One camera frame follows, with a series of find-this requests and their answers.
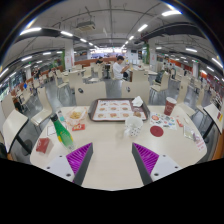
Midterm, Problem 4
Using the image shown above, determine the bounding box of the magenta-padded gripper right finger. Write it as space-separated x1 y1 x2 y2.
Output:
131 142 183 186

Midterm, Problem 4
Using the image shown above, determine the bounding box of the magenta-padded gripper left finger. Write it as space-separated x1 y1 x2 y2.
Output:
43 142 95 187

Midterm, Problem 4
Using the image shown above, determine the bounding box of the green drink bottle black cap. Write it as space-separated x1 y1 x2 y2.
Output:
49 113 76 151

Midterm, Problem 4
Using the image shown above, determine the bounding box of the flat round red coaster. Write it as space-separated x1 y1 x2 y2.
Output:
149 125 165 138

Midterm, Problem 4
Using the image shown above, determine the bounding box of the small red sauce packet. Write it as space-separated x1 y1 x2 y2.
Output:
72 123 86 132

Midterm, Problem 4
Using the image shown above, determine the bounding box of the white polka-dot mug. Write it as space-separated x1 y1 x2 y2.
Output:
123 115 144 138

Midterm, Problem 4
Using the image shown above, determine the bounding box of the red paper packet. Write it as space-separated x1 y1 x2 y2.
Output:
35 137 52 154

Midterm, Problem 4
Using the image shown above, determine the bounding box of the white printed card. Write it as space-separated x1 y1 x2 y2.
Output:
46 124 61 137

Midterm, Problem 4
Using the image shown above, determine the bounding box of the colourful printed flyer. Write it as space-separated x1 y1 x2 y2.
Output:
149 112 178 131

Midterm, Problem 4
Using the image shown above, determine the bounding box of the clear bag of fried snacks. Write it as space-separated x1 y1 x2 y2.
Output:
65 105 88 126

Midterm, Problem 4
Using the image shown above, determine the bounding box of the small clear sanitizer bottle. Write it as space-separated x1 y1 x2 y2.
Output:
55 109 66 123

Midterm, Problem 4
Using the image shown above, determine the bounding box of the clear plastic wrapper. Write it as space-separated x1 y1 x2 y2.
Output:
182 123 198 141

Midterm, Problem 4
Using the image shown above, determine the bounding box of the crumpled white napkin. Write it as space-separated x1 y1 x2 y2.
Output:
131 95 144 108

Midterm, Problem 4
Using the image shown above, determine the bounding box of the brown tray with paper liner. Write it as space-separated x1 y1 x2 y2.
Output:
88 97 151 123

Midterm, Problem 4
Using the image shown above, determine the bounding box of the beige side chair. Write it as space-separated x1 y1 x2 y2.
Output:
30 87 54 126

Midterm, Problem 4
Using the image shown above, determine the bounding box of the beige chair with round hole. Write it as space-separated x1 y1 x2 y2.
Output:
74 80 108 107
121 80 152 106

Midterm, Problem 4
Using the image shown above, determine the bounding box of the beige neighbouring table black edge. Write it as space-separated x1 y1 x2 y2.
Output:
203 103 224 134
2 109 34 156

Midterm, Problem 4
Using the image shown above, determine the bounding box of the group of beige chairs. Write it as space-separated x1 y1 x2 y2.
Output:
6 61 214 101

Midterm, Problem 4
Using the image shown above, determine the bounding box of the ceiling air conditioner unit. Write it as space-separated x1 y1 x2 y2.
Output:
75 20 97 33

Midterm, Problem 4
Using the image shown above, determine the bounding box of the group of ceiling lights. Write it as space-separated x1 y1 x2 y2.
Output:
0 8 224 79

